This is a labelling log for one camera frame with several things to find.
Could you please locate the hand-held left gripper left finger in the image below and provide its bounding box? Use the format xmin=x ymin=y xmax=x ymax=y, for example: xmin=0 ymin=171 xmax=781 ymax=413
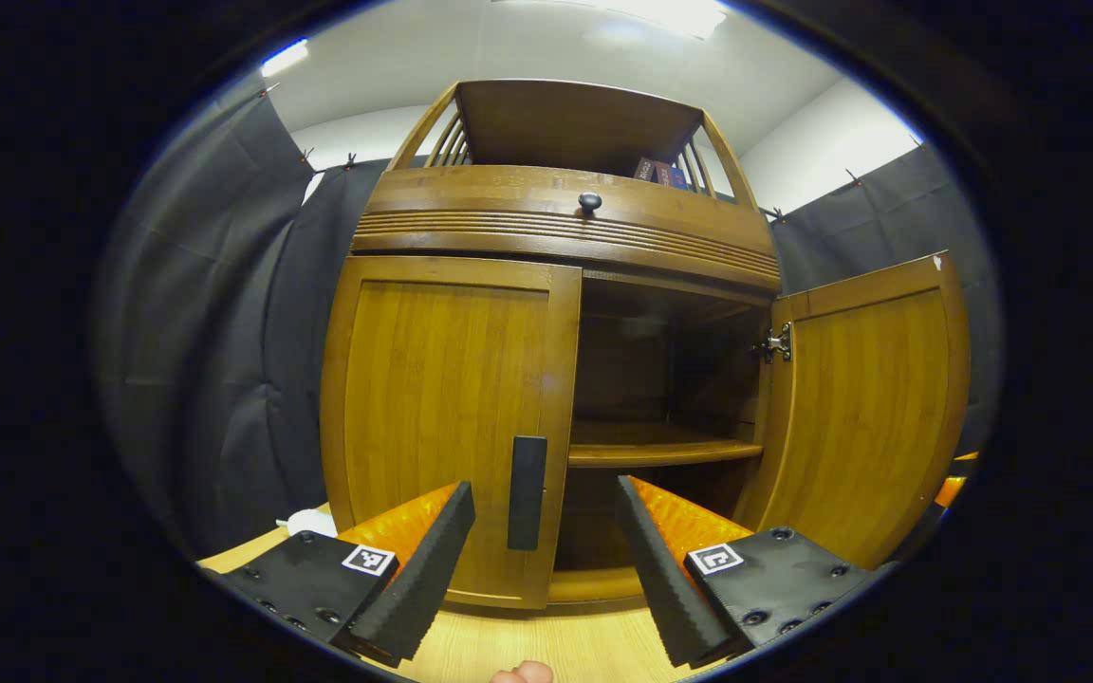
xmin=208 ymin=481 xmax=476 ymax=668

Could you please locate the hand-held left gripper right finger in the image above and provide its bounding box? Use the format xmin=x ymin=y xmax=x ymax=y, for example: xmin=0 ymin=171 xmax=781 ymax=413
xmin=615 ymin=474 xmax=889 ymax=670

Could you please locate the wooden cabinet door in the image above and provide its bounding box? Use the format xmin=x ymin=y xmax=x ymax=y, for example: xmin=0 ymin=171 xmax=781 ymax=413
xmin=734 ymin=251 xmax=972 ymax=570
xmin=319 ymin=254 xmax=584 ymax=610

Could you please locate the black door handle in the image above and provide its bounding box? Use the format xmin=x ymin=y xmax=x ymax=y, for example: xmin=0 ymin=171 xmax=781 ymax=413
xmin=507 ymin=435 xmax=548 ymax=551

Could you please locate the wooden double-door shoe cabinet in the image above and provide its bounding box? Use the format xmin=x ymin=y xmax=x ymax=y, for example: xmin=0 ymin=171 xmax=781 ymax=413
xmin=319 ymin=79 xmax=972 ymax=610

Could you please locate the wooden cabinet shelf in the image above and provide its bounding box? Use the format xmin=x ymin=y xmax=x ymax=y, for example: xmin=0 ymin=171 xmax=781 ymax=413
xmin=567 ymin=420 xmax=764 ymax=469

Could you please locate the metal door hinge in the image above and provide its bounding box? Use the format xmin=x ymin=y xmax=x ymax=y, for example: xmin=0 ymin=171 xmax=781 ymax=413
xmin=753 ymin=323 xmax=794 ymax=364

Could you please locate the wooden cabinet drawer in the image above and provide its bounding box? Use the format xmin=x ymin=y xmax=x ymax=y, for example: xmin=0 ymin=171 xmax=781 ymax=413
xmin=350 ymin=166 xmax=783 ymax=292

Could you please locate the small white object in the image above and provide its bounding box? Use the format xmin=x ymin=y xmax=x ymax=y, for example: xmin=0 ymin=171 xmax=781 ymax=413
xmin=278 ymin=509 xmax=339 ymax=539

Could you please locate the black backdrop cloth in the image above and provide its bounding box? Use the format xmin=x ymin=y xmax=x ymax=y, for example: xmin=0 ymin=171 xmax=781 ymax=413
xmin=96 ymin=90 xmax=1001 ymax=561

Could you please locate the small ceiling light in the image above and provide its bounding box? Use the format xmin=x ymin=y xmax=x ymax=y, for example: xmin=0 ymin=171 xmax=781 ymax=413
xmin=260 ymin=38 xmax=310 ymax=79

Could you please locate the large ceiling light panel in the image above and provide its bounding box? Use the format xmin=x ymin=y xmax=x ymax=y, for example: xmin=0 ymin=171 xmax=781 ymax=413
xmin=499 ymin=0 xmax=730 ymax=41

